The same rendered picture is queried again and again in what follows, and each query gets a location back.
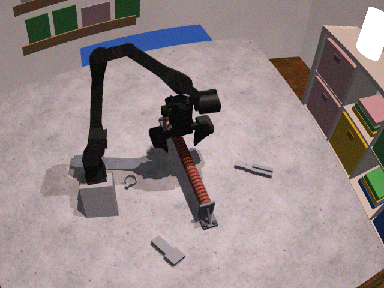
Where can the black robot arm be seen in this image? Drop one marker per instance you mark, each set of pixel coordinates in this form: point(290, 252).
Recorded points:
point(180, 105)

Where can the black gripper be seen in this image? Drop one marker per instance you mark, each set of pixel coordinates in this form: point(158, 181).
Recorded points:
point(203, 127)

